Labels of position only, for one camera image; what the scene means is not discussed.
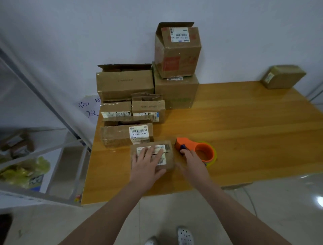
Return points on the person's left hand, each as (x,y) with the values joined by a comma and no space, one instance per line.
(146,171)

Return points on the person's right hand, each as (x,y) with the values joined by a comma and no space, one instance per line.
(194,169)

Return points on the blue orange tape dispenser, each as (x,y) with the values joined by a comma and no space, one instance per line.
(204,150)

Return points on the squat red-printed cardboard box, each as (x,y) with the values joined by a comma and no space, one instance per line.
(169,151)

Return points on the box barcode label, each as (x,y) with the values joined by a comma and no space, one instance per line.
(113,135)

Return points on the stack of cardboard boxes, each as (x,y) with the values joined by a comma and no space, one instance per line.
(123,83)

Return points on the small brown cardboard box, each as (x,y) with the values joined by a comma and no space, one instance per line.
(285,76)

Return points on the person's left forearm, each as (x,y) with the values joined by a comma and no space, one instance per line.
(108,219)

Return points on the person's right forearm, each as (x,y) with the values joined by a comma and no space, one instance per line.
(237,217)

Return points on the wooden table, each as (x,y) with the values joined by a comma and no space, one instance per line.
(262,131)

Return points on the grey metal shelf rack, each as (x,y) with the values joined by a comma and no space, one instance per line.
(35,194)

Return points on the yellow plastic bag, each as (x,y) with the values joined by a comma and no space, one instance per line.
(22,174)

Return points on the small open carton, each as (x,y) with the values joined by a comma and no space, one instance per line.
(17,144)

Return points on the white paper wall sign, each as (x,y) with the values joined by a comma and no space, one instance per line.
(88,107)

